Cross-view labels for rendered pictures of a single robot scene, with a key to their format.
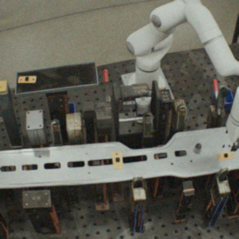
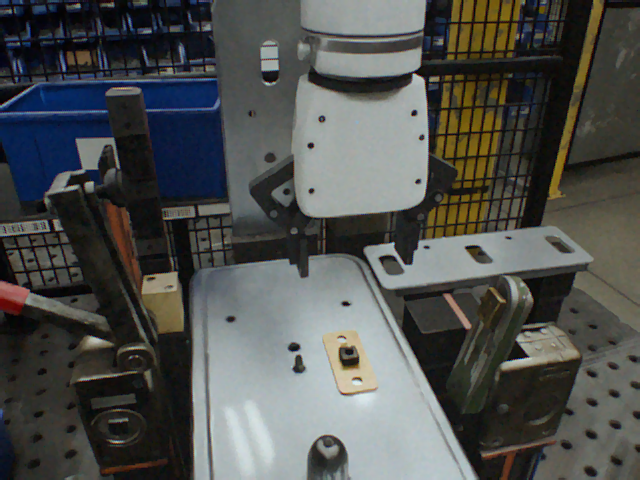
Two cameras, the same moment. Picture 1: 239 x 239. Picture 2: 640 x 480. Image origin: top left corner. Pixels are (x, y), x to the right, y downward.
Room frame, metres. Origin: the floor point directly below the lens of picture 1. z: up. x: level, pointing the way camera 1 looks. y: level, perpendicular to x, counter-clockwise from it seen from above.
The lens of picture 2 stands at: (1.06, -0.07, 1.37)
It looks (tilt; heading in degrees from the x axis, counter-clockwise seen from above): 31 degrees down; 266
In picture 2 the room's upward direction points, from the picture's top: straight up
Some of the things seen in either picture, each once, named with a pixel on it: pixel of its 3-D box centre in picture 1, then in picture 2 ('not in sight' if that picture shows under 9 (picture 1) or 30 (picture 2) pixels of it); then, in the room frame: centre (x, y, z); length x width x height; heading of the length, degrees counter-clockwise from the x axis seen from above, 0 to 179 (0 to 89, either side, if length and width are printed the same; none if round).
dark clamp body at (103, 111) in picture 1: (104, 136); not in sight; (1.18, 0.07, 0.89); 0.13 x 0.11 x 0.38; 8
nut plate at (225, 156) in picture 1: (225, 155); (349, 356); (1.00, -0.45, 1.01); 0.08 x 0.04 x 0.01; 98
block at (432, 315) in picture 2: (238, 197); (432, 395); (0.87, -0.55, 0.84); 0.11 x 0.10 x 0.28; 8
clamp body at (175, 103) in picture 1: (175, 130); not in sight; (1.22, -0.25, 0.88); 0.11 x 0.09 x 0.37; 8
